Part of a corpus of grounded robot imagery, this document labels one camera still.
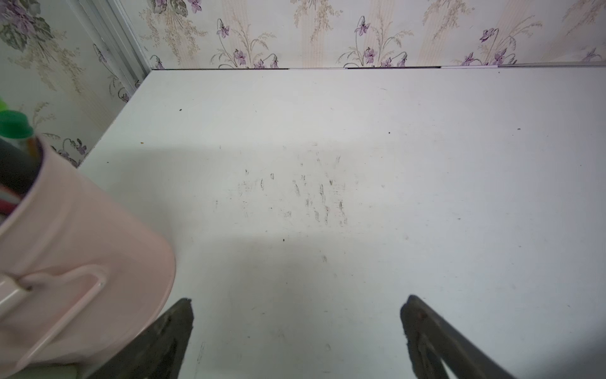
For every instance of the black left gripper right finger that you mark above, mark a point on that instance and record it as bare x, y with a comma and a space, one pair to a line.
437, 349

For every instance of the pink pen holder cup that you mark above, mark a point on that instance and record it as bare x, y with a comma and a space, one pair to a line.
80, 276

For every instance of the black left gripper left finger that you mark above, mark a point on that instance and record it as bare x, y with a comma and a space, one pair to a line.
157, 352

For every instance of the green capped marker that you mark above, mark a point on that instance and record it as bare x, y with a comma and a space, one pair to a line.
16, 130

